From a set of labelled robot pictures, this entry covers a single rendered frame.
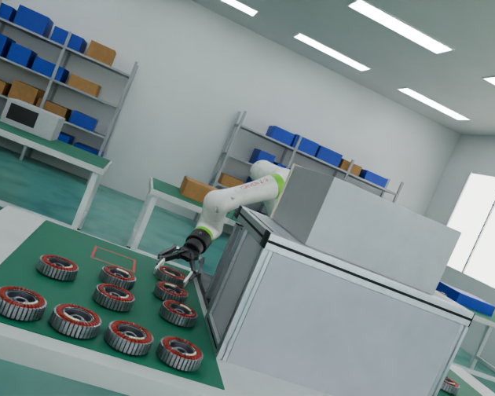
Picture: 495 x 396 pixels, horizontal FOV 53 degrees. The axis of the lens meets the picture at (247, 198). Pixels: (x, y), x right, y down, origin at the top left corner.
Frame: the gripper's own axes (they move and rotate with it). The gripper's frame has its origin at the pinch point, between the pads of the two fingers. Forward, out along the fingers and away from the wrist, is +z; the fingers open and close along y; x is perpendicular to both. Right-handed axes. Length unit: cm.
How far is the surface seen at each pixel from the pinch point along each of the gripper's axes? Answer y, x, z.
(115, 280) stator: 7.3, 16.8, 28.5
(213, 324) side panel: -25.3, 15.9, 26.4
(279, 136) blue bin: 79, -220, -594
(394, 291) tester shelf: -69, 42, 10
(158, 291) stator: -3.8, 11.5, 19.9
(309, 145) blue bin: 29, -225, -615
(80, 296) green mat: 9, 23, 44
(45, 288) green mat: 16, 26, 49
